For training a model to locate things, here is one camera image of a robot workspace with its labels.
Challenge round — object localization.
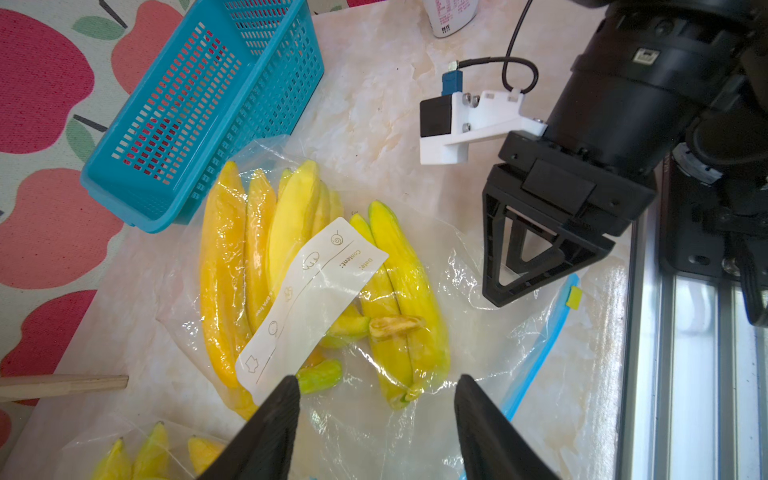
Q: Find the clear zip-top bag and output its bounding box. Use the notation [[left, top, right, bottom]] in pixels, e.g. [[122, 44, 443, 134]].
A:
[[50, 415, 227, 479], [158, 138, 581, 479]]

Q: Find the wooden two-tier shelf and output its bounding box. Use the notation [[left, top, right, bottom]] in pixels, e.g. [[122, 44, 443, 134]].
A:
[[1, 374, 129, 402]]

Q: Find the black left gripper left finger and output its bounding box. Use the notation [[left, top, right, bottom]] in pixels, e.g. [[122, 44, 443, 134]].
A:
[[199, 375, 300, 480]]

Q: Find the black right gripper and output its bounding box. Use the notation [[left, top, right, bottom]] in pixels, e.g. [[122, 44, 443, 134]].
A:
[[482, 132, 656, 307]]

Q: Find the teal plastic basket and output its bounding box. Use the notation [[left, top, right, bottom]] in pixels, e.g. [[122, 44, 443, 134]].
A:
[[80, 1, 324, 233]]

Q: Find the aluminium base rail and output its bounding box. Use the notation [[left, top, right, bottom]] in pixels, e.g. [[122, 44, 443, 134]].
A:
[[615, 198, 767, 479]]

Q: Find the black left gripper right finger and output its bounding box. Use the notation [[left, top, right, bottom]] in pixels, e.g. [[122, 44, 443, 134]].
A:
[[454, 374, 558, 480]]

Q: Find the yellow banana bunch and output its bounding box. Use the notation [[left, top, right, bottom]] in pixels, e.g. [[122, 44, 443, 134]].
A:
[[198, 160, 451, 419], [90, 422, 226, 479]]

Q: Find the black camera cable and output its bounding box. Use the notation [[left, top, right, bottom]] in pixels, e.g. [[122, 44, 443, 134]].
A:
[[457, 0, 540, 96]]

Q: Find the white bottle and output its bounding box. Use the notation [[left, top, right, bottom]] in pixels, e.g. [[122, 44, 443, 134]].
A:
[[422, 0, 479, 38]]

